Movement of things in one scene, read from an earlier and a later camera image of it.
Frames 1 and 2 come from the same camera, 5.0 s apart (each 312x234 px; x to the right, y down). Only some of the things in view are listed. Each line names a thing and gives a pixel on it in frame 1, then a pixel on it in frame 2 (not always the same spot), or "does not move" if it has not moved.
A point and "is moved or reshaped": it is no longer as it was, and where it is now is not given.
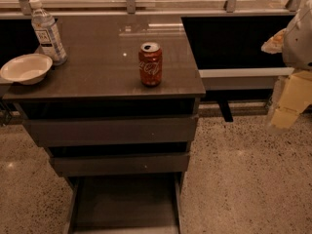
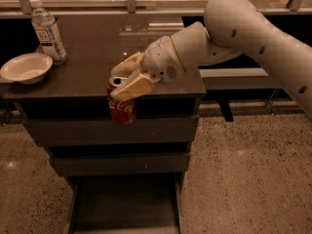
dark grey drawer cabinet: x=121 y=145 does not move
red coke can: x=150 y=63 is moved or reshaped
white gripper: x=299 y=44 → x=161 y=60
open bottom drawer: x=124 y=203 does not move
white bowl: x=26 y=69 does not move
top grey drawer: x=48 y=133 does not move
